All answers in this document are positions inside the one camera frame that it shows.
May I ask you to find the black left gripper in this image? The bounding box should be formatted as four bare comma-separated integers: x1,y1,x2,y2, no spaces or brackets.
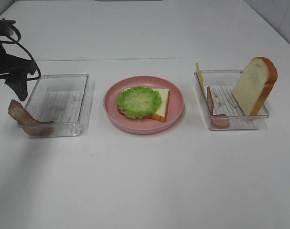
0,19,35,101

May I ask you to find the brown bacon strip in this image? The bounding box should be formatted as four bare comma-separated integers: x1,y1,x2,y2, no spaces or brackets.
8,99,53,136

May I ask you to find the green lettuce leaf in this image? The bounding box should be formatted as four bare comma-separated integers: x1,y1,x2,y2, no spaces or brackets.
117,86,162,119

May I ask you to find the bread slice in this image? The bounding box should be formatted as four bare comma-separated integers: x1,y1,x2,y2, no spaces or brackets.
232,57,278,116
117,88,170,122

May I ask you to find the yellow cheese slice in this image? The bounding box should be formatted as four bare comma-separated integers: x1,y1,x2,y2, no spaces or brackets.
196,62,206,95

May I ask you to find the pink ham bacon slice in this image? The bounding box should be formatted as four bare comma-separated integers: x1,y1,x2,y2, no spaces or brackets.
206,86,230,128

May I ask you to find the left clear plastic tray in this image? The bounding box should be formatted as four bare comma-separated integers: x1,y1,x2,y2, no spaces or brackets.
18,74,95,138

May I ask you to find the clear plastic tray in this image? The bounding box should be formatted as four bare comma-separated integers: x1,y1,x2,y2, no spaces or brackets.
18,74,95,138
194,70,269,131

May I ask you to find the pink round plate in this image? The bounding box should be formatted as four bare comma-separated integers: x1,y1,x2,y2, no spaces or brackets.
104,76,184,134

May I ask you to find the right clear plastic tray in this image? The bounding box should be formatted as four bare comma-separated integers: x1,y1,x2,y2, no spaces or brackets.
194,70,269,131

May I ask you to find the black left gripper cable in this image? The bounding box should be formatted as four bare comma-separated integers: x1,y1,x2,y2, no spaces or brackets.
0,22,42,81

